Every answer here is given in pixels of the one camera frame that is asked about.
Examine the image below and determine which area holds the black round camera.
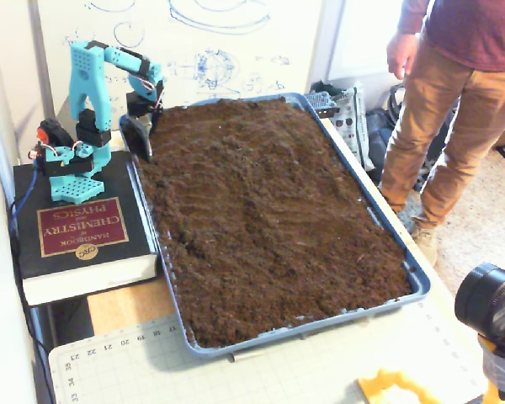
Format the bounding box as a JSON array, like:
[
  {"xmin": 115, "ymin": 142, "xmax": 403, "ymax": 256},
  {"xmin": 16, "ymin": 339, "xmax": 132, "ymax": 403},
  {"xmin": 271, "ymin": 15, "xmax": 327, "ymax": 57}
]
[{"xmin": 454, "ymin": 262, "xmax": 505, "ymax": 338}]

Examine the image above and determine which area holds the yellow plastic frame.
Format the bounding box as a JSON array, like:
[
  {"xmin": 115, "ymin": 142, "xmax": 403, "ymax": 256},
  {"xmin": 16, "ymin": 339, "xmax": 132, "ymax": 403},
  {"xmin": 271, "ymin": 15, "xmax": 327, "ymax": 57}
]
[{"xmin": 357, "ymin": 368, "xmax": 444, "ymax": 404}]

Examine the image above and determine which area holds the blue cable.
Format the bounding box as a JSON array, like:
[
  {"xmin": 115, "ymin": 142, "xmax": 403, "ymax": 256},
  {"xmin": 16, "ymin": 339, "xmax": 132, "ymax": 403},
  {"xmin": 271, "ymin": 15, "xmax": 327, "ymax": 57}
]
[{"xmin": 8, "ymin": 162, "xmax": 41, "ymax": 245}]

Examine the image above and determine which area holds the yellow camera stand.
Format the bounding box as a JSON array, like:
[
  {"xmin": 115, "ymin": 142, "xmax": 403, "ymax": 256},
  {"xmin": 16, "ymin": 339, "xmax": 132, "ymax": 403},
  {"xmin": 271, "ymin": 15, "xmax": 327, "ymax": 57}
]
[{"xmin": 478, "ymin": 332, "xmax": 505, "ymax": 404}]

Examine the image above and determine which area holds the tan shoe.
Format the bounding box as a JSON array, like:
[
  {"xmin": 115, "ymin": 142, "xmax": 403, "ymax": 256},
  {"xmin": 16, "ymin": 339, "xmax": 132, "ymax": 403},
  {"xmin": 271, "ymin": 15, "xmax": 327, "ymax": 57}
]
[{"xmin": 411, "ymin": 225, "xmax": 440, "ymax": 267}]

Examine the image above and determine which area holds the grey metal rod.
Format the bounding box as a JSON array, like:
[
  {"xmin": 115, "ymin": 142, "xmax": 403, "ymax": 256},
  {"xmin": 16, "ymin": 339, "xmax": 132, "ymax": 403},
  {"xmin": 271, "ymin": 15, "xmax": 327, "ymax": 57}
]
[{"xmin": 229, "ymin": 350, "xmax": 267, "ymax": 364}]

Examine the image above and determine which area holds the person's right hand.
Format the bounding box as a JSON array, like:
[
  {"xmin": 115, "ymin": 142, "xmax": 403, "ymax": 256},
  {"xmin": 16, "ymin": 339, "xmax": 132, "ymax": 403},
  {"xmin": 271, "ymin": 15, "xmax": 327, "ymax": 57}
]
[{"xmin": 385, "ymin": 32, "xmax": 420, "ymax": 82}]

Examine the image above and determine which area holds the black chemistry physics handbook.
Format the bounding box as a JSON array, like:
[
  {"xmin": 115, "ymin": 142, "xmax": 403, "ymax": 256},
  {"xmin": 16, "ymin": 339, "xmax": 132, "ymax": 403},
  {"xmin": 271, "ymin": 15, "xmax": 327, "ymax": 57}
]
[{"xmin": 12, "ymin": 151, "xmax": 159, "ymax": 306}]

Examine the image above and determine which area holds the person's right forearm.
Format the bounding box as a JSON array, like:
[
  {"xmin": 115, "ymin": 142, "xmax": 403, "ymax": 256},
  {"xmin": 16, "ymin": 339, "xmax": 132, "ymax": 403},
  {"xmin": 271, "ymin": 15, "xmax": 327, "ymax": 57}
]
[{"xmin": 394, "ymin": 0, "xmax": 438, "ymax": 39}]

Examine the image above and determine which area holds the dark backpack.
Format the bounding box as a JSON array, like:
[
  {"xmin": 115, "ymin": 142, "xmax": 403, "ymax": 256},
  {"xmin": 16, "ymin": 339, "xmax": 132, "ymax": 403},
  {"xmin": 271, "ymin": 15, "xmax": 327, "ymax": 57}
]
[{"xmin": 364, "ymin": 107, "xmax": 405, "ymax": 169}]

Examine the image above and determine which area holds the blue plastic tray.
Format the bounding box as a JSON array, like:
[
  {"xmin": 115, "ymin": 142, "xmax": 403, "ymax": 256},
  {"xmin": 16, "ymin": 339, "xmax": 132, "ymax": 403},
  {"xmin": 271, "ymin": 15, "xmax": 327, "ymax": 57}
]
[{"xmin": 118, "ymin": 92, "xmax": 433, "ymax": 359}]

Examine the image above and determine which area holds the white printed soil bag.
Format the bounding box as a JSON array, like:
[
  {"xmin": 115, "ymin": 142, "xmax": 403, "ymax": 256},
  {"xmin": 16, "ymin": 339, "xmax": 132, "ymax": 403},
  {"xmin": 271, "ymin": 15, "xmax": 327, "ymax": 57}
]
[{"xmin": 330, "ymin": 86, "xmax": 378, "ymax": 172}]

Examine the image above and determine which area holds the pale green cutting mat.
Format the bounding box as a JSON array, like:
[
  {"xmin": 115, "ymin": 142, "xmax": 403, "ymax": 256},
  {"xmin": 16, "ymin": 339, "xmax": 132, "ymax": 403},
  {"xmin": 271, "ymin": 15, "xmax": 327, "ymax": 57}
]
[{"xmin": 48, "ymin": 300, "xmax": 489, "ymax": 404}]

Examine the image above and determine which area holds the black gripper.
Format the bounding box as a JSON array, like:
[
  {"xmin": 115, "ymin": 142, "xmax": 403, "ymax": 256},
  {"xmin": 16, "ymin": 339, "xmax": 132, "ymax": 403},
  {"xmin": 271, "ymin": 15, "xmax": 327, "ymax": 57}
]
[{"xmin": 119, "ymin": 91, "xmax": 165, "ymax": 163}]

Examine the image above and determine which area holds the person in maroon shirt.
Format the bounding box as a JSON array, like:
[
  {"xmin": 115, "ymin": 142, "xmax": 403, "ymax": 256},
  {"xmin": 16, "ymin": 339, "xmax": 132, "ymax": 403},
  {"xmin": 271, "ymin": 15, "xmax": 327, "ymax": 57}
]
[{"xmin": 378, "ymin": 0, "xmax": 505, "ymax": 231}]

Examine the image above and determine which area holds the black cable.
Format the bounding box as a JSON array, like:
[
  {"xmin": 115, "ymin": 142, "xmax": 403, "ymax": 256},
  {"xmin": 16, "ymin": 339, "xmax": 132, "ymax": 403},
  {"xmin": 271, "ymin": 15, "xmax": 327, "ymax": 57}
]
[{"xmin": 8, "ymin": 201, "xmax": 56, "ymax": 404}]

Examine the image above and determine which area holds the whiteboard with blue drawings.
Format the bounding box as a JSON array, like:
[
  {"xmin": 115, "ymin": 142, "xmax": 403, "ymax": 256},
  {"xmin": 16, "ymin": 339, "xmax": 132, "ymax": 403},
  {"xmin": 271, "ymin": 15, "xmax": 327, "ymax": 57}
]
[{"xmin": 35, "ymin": 0, "xmax": 325, "ymax": 113}]

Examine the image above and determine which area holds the brown soil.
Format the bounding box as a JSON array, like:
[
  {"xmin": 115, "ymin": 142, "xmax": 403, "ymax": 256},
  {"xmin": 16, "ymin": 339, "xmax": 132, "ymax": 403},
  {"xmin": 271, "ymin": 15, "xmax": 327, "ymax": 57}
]
[{"xmin": 135, "ymin": 96, "xmax": 413, "ymax": 349}]

